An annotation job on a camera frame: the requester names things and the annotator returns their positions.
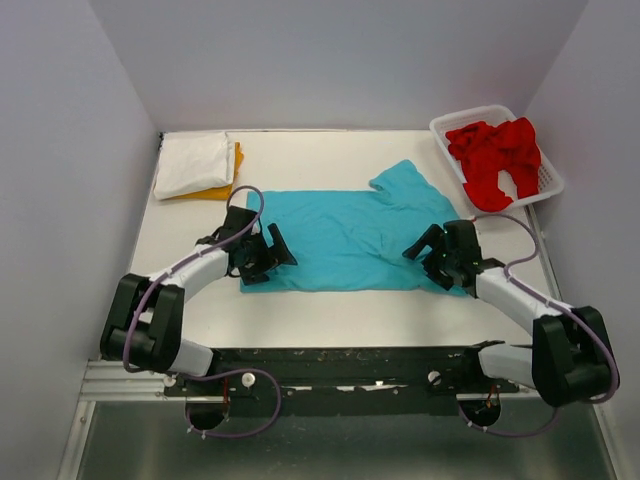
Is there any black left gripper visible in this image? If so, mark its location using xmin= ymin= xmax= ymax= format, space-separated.
xmin=240 ymin=224 xmax=296 ymax=285

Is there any teal t shirt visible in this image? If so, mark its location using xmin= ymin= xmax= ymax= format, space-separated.
xmin=240 ymin=160 xmax=458 ymax=294

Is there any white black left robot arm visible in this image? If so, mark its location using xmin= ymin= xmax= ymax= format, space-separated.
xmin=100 ymin=206 xmax=297 ymax=395

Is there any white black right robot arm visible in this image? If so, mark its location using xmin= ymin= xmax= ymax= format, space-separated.
xmin=403 ymin=220 xmax=620 ymax=407

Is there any folded yellow t shirt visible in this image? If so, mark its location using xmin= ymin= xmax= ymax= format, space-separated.
xmin=171 ymin=142 xmax=244 ymax=201

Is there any red t shirt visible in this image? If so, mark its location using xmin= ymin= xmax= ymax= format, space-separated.
xmin=445 ymin=117 xmax=542 ymax=213

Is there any white plastic basket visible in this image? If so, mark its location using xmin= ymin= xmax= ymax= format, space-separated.
xmin=429 ymin=104 xmax=565 ymax=210

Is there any folded white t shirt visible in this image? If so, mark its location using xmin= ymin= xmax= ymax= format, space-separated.
xmin=153 ymin=131 xmax=236 ymax=200

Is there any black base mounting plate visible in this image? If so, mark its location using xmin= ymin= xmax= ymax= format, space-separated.
xmin=164 ymin=346 xmax=517 ymax=418

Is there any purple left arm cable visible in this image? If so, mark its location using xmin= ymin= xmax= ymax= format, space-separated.
xmin=122 ymin=185 xmax=283 ymax=441

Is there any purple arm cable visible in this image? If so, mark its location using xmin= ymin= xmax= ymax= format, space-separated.
xmin=457 ymin=213 xmax=621 ymax=439
xmin=122 ymin=185 xmax=283 ymax=441

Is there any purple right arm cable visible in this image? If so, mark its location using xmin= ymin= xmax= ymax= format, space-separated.
xmin=457 ymin=213 xmax=621 ymax=439

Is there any aluminium frame rail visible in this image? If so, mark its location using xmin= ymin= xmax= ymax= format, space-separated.
xmin=59 ymin=362 xmax=615 ymax=479

